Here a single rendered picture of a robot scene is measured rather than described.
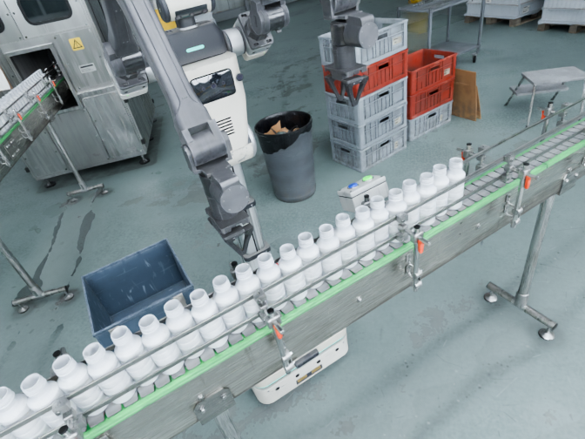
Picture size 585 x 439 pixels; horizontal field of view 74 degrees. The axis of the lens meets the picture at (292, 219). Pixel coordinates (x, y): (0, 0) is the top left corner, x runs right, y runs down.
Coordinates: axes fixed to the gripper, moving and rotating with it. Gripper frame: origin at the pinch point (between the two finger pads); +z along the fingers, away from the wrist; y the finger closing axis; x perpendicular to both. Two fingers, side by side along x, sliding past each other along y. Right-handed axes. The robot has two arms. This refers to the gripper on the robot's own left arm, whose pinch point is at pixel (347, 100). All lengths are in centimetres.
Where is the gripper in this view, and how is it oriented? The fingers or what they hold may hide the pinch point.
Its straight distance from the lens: 111.1
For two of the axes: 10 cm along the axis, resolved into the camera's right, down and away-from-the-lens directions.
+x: -8.5, 4.1, -3.3
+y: -5.0, -4.4, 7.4
